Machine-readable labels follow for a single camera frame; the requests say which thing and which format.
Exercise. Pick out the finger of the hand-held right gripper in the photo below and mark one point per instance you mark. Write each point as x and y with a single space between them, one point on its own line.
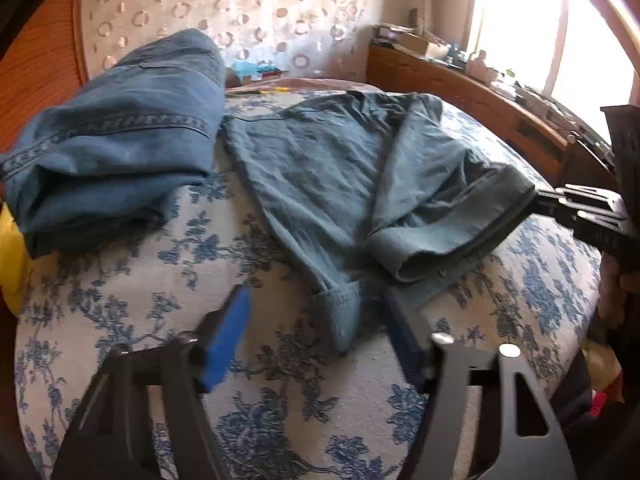
597 221
575 199

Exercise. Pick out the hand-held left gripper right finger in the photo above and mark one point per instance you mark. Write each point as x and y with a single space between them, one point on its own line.
402 332

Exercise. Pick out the colourful floral pillow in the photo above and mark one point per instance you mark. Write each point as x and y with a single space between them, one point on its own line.
320 84

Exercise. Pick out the person's right hand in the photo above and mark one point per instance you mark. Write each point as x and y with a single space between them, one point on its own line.
610 285

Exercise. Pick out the wooden headboard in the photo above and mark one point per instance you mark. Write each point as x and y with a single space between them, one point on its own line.
40 70

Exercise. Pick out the blue denim jeans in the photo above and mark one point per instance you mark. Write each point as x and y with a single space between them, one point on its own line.
125 125

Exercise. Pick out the cardboard box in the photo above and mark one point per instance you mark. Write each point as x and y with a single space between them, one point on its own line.
425 45

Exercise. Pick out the grey-green pants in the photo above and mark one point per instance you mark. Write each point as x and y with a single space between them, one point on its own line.
310 170

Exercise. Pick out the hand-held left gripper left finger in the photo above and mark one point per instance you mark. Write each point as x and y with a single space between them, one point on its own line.
227 340

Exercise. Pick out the bright window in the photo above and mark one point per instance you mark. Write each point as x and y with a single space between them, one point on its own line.
530 25

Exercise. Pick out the blue floral bedspread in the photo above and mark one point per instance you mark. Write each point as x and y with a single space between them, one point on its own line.
150 280

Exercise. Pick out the teal tissue box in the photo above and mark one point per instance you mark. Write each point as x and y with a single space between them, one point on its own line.
250 70

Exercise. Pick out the wooden sideboard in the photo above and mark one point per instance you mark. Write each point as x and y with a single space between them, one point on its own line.
450 87

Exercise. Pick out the circle patterned curtain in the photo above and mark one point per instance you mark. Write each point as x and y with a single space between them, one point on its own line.
225 5

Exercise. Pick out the yellow cloth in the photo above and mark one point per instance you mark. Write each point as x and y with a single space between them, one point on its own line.
15 260

